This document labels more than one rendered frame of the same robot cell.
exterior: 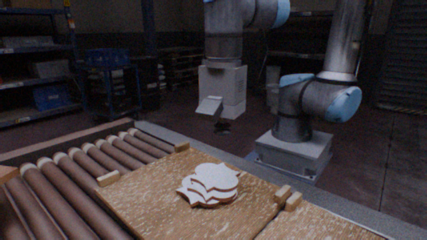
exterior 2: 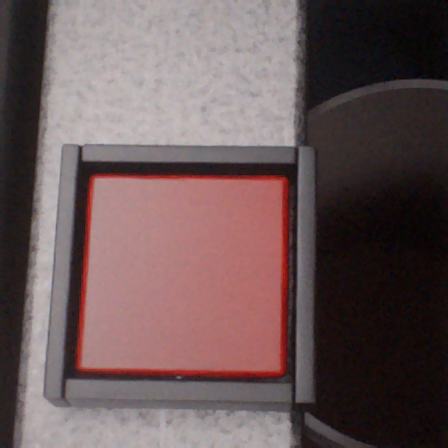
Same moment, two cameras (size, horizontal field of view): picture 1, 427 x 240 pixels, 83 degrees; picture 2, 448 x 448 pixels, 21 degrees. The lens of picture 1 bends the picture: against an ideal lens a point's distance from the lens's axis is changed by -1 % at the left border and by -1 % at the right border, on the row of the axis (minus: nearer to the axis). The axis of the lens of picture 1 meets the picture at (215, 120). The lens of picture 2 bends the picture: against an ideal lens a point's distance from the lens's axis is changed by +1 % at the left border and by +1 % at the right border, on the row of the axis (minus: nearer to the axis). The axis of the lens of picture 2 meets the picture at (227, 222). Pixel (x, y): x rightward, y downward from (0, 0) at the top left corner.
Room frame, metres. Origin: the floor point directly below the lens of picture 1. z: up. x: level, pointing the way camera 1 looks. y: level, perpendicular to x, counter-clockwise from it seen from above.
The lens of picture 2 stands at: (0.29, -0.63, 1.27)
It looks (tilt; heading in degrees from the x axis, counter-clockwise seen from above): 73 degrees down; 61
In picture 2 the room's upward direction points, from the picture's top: 10 degrees counter-clockwise
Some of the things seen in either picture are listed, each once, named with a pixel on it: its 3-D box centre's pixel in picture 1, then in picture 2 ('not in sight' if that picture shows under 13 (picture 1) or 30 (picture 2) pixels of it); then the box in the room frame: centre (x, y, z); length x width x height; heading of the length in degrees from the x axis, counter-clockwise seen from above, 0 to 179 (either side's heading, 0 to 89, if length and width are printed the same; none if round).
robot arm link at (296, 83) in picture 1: (297, 92); not in sight; (0.84, -0.29, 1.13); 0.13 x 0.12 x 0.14; 33
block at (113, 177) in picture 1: (109, 179); not in sight; (0.57, 0.30, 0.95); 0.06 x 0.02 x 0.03; 138
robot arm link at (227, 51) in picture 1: (222, 49); not in sight; (0.52, -0.01, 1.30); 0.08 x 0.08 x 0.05
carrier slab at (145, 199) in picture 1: (191, 193); not in sight; (0.54, 0.06, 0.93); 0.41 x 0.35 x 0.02; 48
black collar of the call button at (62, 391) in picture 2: not in sight; (186, 275); (0.33, -0.54, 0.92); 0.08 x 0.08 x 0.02; 50
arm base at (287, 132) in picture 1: (292, 122); not in sight; (0.85, -0.29, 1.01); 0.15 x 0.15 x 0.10
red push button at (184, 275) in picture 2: not in sight; (186, 276); (0.33, -0.54, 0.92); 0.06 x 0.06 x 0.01; 50
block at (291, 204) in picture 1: (293, 201); not in sight; (0.48, -0.19, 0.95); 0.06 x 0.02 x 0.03; 136
